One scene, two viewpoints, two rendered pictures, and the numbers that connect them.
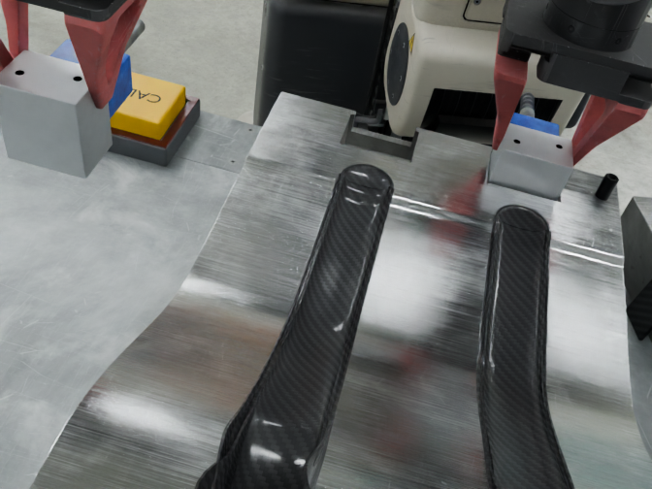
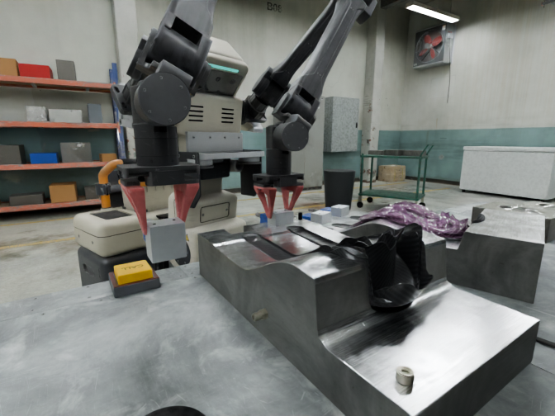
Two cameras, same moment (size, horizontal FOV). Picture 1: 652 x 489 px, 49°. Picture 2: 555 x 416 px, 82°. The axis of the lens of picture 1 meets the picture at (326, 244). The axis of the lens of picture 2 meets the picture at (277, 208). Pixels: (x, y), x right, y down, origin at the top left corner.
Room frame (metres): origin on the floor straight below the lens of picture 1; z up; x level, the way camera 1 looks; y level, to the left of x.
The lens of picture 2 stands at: (-0.13, 0.32, 1.08)
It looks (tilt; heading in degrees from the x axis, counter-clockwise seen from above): 12 degrees down; 322
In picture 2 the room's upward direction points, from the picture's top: straight up
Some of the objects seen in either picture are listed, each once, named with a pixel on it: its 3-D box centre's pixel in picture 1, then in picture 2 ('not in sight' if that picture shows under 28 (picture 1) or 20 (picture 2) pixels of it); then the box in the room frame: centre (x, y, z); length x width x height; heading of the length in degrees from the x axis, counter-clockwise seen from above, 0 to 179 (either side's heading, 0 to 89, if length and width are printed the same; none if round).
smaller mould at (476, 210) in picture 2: not in sight; (517, 219); (0.15, -0.85, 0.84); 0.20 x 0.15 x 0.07; 175
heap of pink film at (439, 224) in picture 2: not in sight; (410, 215); (0.26, -0.41, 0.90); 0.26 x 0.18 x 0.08; 12
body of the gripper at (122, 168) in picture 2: not in sight; (157, 151); (0.33, 0.17, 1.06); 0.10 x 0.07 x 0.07; 85
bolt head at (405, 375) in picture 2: not in sight; (405, 375); (-0.01, 0.07, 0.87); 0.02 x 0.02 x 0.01
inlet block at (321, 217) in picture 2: not in sight; (306, 219); (0.51, -0.30, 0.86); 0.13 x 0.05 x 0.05; 12
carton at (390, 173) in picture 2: not in sight; (391, 172); (4.61, -7.32, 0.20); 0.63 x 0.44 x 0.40; 83
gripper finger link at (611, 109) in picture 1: (573, 104); (283, 196); (0.43, -0.14, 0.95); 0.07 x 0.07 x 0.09; 85
